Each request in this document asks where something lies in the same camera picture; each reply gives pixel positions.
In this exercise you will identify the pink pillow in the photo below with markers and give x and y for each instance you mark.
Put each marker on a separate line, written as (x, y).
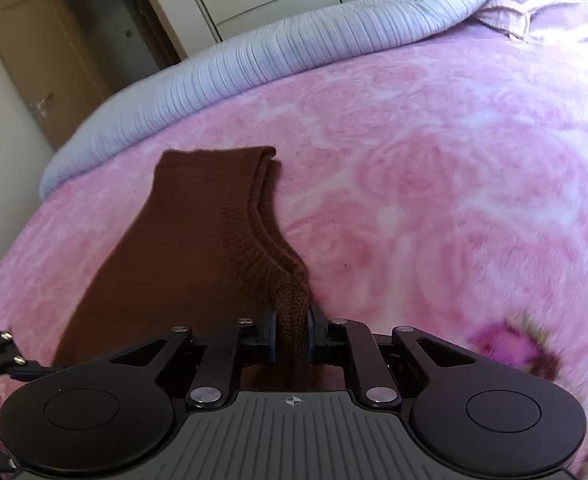
(549, 15)

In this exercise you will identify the tan wooden door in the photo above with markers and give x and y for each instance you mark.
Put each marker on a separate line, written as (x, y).
(38, 60)

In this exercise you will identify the brown knitted sweater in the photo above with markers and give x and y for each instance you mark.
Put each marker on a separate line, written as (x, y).
(173, 240)

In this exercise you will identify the pink floral blanket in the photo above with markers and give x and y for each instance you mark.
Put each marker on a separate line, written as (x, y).
(424, 160)

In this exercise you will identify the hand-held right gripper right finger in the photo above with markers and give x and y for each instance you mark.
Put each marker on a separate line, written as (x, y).
(313, 335)

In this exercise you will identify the pale ribbed quilt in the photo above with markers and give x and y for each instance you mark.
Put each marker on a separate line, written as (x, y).
(274, 45)

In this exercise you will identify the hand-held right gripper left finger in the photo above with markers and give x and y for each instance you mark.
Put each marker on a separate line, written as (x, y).
(273, 335)

